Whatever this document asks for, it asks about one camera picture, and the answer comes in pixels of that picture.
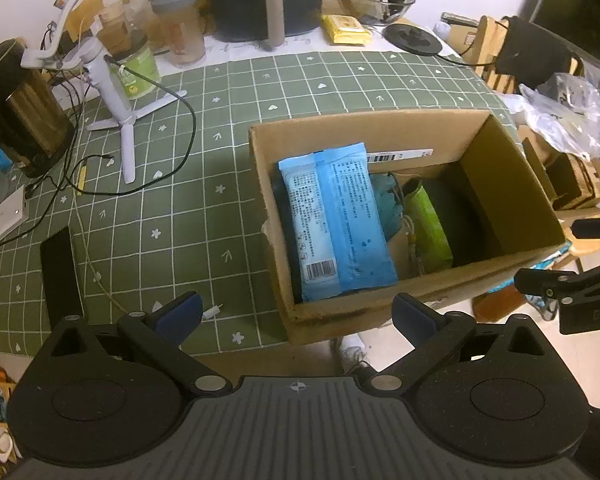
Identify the clear shaker bottle grey lid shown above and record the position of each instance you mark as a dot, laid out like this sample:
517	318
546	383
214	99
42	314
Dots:
180	35

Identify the brown cardboard box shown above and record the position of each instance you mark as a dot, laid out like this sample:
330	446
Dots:
330	325

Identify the clear plastic food bag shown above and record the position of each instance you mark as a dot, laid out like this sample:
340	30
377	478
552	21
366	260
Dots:
125	15

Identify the open brown carton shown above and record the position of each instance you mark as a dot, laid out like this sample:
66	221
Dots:
535	150

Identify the teal bath loofah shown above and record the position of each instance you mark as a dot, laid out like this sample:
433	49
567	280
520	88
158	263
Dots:
385	205

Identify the blue wet wipes packet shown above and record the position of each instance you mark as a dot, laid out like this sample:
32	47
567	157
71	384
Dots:
330	220

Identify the yellow wipes packet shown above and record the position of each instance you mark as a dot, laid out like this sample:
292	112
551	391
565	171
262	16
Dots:
345	27

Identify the white gimbal tripod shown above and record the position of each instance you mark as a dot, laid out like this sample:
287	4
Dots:
115	100

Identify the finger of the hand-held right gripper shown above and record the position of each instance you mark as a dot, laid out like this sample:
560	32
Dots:
597	228
540	281

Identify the white printed table runner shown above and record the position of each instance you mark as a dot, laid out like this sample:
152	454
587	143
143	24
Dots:
300	45

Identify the black round base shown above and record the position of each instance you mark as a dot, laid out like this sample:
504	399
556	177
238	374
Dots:
412	39

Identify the yellow stick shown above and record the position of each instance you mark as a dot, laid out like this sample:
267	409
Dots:
82	179

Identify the black air fryer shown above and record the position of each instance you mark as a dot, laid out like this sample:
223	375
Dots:
240	0

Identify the white sneaker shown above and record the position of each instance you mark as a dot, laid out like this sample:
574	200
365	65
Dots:
355	355

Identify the dark metallic kettle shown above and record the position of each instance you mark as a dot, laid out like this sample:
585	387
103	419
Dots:
25	110

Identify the white power bank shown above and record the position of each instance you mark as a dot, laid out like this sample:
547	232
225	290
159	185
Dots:
2	217

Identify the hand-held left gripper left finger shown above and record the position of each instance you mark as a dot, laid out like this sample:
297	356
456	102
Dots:
180	317

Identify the black smartphone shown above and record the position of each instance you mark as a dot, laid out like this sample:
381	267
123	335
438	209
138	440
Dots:
60	270

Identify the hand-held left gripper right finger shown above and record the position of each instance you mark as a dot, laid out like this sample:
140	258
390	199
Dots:
415	317

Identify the green canister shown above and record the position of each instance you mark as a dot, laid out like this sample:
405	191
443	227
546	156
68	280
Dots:
140	72

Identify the brown labelled parcel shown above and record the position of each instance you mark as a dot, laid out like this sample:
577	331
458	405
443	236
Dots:
460	35

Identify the green wipes packet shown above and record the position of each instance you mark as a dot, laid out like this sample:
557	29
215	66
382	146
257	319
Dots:
430	235

